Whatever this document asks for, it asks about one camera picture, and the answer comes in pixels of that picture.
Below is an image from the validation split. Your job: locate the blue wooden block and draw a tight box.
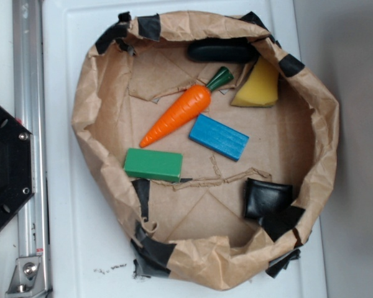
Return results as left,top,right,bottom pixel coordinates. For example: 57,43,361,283
189,114,249,161

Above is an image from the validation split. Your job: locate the green wooden block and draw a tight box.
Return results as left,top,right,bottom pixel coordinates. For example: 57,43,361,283
124,148,183,183

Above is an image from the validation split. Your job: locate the brown paper bin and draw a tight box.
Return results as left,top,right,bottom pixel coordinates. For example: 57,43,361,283
71,11,339,291

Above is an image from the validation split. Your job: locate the orange toy carrot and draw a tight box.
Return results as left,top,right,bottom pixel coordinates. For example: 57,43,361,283
139,66,234,148

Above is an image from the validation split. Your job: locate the black square pouch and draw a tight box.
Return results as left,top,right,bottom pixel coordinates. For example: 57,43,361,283
244,178,293,219

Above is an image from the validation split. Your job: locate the yellow sponge wedge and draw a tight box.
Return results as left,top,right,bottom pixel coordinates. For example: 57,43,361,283
231,56,279,107

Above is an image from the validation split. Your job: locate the black oval stone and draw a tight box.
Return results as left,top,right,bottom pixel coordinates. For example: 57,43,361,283
187,38,260,63

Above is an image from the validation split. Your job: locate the white plastic tray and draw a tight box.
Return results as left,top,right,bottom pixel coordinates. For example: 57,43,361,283
42,1,327,297

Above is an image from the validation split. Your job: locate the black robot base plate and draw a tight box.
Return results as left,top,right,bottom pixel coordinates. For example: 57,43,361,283
0,106,34,231

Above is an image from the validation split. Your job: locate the aluminium extrusion rail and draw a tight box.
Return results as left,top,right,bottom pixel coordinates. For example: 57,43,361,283
12,1,52,297

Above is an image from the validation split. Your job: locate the metal corner bracket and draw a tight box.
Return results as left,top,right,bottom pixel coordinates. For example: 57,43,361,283
5,256,46,297

